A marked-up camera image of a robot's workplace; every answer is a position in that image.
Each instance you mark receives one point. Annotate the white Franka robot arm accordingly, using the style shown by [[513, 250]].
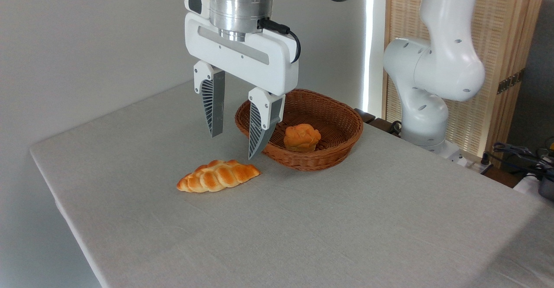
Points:
[[450, 63]]

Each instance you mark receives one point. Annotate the round muffin-shaped bread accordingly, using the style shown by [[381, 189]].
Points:
[[301, 137]]

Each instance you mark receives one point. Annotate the brown wicker basket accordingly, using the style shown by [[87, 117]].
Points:
[[333, 115]]

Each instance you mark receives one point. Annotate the metal screen hinge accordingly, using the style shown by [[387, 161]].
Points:
[[510, 81]]

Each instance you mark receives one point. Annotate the grey tablecloth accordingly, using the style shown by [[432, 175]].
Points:
[[303, 227]]

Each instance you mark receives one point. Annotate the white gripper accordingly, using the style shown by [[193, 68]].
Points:
[[268, 63]]

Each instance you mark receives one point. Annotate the long braided bread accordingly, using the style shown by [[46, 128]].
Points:
[[216, 176]]

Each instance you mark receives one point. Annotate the bamboo folding screen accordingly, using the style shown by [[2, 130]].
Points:
[[506, 28]]

